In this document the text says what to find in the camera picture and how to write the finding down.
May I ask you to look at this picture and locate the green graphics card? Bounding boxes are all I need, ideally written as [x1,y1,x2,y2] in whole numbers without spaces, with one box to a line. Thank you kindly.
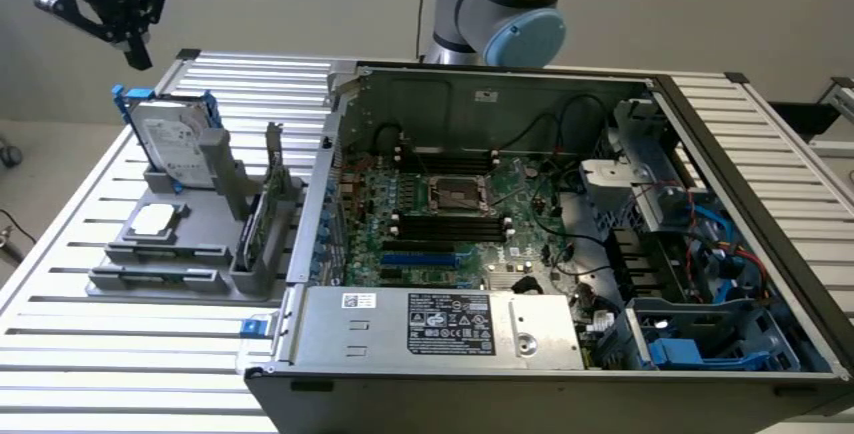
[251,121,296,265]

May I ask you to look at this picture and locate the grey metal drive cage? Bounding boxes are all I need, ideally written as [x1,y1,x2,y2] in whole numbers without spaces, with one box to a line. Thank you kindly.
[603,97,712,235]

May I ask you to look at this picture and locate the silver power supply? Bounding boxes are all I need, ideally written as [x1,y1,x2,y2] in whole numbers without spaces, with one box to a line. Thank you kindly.
[291,285,588,372]

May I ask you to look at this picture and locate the green motherboard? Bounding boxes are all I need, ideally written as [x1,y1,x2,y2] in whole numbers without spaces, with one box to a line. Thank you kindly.
[331,149,606,301]

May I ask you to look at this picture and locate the black hanging cable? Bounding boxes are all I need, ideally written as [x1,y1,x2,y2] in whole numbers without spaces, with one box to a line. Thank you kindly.
[413,0,431,63]

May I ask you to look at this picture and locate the black floor cable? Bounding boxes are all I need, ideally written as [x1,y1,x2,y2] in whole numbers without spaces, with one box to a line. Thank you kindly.
[0,207,39,261]

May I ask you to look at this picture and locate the red wire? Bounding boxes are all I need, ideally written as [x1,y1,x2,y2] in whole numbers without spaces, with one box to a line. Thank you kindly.
[731,247,772,305]

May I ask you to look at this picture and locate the blue data wire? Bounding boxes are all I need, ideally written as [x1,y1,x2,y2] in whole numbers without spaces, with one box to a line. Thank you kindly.
[687,202,746,308]

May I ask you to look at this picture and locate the thin black wire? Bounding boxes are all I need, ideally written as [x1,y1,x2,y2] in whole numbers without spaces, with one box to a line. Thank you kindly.
[544,231,619,268]

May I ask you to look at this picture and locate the long black wire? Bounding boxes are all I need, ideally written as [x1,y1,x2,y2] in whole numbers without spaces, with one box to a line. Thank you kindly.
[500,94,610,154]

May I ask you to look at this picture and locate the disk bay with blue clip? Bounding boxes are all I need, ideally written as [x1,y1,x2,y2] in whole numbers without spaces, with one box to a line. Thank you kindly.
[623,295,803,373]

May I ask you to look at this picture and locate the short looped black wire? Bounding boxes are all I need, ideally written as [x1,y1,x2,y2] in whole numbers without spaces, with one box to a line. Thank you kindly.
[371,122,409,149]

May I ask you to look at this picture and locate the blue expansion slot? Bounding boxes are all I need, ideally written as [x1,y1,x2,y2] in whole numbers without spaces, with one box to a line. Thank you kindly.
[380,252,460,265]

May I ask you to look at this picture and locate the grey parts rack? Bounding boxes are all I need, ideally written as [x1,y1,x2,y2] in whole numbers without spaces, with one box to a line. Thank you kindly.
[85,128,309,306]

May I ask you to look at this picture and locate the open black PC case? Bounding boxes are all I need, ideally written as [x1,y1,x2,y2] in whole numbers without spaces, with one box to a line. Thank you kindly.
[243,59,854,434]

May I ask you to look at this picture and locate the CPU socket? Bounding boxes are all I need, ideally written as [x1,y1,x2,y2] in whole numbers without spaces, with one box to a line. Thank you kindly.
[424,173,496,206]

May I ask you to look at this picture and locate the silver CPU chip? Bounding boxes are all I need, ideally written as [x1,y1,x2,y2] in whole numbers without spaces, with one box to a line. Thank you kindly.
[129,202,183,236]

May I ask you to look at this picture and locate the hard disk in blue carrier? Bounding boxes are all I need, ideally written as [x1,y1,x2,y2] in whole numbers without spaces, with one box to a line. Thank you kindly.
[111,84,223,194]

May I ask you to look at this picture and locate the black RAM stick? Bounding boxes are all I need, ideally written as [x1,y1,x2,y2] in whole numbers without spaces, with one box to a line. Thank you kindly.
[236,193,264,273]

